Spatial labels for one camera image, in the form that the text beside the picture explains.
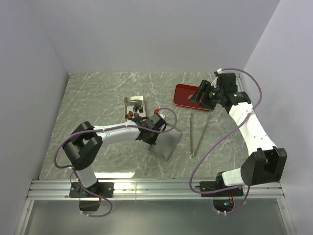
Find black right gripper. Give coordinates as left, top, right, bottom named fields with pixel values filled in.
left=189, top=79, right=224, bottom=110

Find silver tin lid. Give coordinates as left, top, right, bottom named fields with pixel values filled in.
left=148, top=128, right=182, bottom=161

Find silver metal tweezers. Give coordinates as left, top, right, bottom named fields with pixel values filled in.
left=189, top=113, right=209, bottom=159

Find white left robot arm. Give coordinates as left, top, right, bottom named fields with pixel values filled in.
left=61, top=104, right=174, bottom=197

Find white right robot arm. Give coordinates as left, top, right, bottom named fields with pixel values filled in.
left=189, top=68, right=287, bottom=195

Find gold metal tin box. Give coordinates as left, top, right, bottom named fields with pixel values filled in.
left=124, top=95, right=146, bottom=121

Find red rectangular tray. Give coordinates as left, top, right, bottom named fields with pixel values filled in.
left=173, top=84, right=210, bottom=111

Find electronics board with led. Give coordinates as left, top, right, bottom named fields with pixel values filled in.
left=213, top=193, right=234, bottom=213

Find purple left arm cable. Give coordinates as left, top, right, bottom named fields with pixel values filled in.
left=53, top=107, right=178, bottom=218

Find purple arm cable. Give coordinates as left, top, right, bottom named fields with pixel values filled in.
left=189, top=68, right=263, bottom=215
left=53, top=107, right=178, bottom=218

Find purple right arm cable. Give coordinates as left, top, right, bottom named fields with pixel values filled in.
left=189, top=68, right=263, bottom=215

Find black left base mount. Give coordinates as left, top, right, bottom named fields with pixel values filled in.
left=69, top=182, right=114, bottom=198

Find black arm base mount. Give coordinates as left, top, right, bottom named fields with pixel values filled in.
left=195, top=181, right=244, bottom=197

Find black box under rail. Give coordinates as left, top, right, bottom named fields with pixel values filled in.
left=79, top=199, right=101, bottom=212

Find aluminium rail frame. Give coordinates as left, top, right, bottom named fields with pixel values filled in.
left=14, top=73, right=294, bottom=235

